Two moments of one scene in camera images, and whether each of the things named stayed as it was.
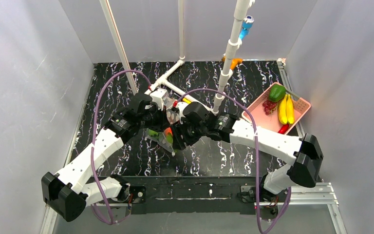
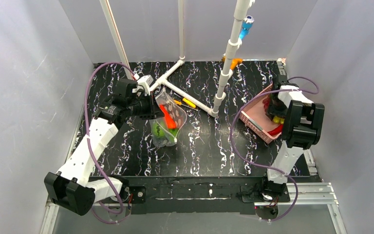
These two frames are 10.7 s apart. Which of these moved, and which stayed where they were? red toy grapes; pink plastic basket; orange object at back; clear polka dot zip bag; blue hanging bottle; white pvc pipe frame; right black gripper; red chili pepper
Moved: right black gripper; clear polka dot zip bag; red chili pepper
Stayed: white pvc pipe frame; blue hanging bottle; orange object at back; pink plastic basket; red toy grapes
